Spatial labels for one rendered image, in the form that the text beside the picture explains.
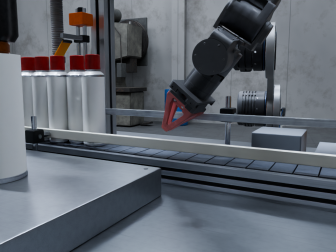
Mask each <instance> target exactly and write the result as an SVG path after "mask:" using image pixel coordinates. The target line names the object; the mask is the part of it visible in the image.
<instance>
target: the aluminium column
mask: <svg viewBox="0 0 336 252"><path fill-rule="evenodd" d="M90 14H92V15H93V26H91V53H92V54H94V55H100V72H102V73H103V74H104V84H105V108H110V109H116V68H115V19H114V0H90ZM105 125H106V134H113V135H116V134H117V116H116V115H112V114H106V115H105Z"/></svg>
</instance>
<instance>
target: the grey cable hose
mask: <svg viewBox="0 0 336 252"><path fill-rule="evenodd" d="M62 1H63V0H50V11H51V12H50V13H51V14H50V15H51V16H50V17H51V28H52V29H51V33H52V34H51V35H52V36H51V37H52V51H53V52H52V53H53V54H52V55H53V56H54V54H55V53H56V51H57V49H58V47H59V46H60V44H61V42H62V39H64V38H61V37H60V34H61V33H63V32H64V31H63V30H64V29H63V25H64V24H63V23H64V22H63V11H62V10H63V6H62V5H63V4H62V3H63V2H62Z"/></svg>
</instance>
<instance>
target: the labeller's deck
mask: <svg viewBox="0 0 336 252"><path fill-rule="evenodd" d="M26 165H27V170H28V174H27V175H26V176H25V177H24V178H21V179H19V180H16V181H12V182H8V183H3V184H0V252H70V251H71V250H73V249H75V248H76V247H78V246H80V245H81V244H83V243H84V242H86V241H88V240H89V239H91V238H93V237H94V236H96V235H97V234H99V233H101V232H102V231H104V230H106V229H107V228H109V227H110V226H112V225H114V224H115V223H117V222H119V221H120V220H122V219H123V218H125V217H127V216H128V215H130V214H132V213H133V212H135V211H136V210H138V209H140V208H141V207H143V206H145V205H146V204H148V203H149V202H151V201H153V200H154V199H156V198H158V197H159V196H161V194H162V179H161V168H159V167H152V166H144V165H137V164H130V163H122V162H115V161H108V160H101V159H93V158H86V157H79V156H71V155H64V154H57V153H49V152H42V151H35V150H27V149H26Z"/></svg>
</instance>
